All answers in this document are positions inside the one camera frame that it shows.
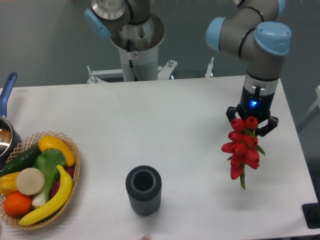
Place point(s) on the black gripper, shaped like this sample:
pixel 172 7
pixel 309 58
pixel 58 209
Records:
pixel 255 106

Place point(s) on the red tulip bouquet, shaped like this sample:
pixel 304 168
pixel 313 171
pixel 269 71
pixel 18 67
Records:
pixel 244 148

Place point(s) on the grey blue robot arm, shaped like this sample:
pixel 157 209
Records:
pixel 252 35

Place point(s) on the dark grey ribbed vase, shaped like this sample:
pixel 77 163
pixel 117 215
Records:
pixel 144 188

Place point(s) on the black device at table edge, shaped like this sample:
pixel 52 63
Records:
pixel 311 212

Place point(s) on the dark red vegetable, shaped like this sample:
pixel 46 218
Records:
pixel 71 171

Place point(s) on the yellow banana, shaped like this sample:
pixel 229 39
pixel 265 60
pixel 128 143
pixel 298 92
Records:
pixel 54 204

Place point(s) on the green bok choy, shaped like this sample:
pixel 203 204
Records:
pixel 47 163

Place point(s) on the green cucumber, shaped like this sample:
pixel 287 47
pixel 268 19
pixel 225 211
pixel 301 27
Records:
pixel 22 161

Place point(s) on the beige round disc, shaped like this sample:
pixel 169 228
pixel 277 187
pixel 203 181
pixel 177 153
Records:
pixel 30 181

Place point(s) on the orange fruit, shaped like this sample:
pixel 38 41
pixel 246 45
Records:
pixel 17 204

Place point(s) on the yellow bell pepper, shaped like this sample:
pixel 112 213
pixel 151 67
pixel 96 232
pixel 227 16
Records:
pixel 8 183

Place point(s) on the woven wicker basket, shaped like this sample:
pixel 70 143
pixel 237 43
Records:
pixel 26 144

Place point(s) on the white frame at right edge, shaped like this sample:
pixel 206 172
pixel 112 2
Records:
pixel 310 113

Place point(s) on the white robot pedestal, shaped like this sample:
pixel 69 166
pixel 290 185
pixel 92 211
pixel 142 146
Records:
pixel 137 45

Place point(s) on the blue handled saucepan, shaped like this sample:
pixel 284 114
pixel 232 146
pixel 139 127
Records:
pixel 9 138

